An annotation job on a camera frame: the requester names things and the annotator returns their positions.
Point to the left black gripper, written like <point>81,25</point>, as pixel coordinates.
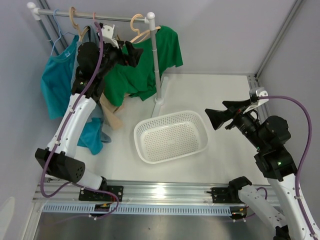
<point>131,59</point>

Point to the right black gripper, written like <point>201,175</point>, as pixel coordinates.
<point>218,117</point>

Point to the wooden hanger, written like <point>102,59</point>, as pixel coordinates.
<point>149,19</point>
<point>75,25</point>

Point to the green t shirt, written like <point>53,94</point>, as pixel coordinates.
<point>140,81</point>

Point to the beige t shirt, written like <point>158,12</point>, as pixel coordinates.
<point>109,113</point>

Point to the grey blue t shirt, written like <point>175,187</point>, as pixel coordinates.
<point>87,37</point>

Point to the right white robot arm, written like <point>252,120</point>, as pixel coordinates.
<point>295,221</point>

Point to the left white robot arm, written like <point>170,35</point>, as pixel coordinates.
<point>58,158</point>

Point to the teal t shirt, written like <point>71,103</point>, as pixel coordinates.
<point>56,84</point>

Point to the white clothes rack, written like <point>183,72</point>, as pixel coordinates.
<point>43,10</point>

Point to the white perforated plastic basket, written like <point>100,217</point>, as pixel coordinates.
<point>170,137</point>

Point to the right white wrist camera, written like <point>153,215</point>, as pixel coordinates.
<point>256,98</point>

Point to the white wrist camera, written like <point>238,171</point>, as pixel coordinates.
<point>256,98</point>
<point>108,35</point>

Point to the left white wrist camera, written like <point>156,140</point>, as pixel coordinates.
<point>108,35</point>

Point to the aluminium corner frame post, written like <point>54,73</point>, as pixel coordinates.
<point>253,78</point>

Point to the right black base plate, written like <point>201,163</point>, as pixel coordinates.
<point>224,195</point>

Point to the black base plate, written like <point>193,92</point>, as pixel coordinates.
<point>93,196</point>
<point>224,195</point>

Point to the aluminium front rail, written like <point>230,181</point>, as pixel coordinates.
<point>143,192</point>

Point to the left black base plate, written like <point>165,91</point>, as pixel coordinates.
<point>93,196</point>

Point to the white slotted cable duct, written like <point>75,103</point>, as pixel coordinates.
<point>137,209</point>

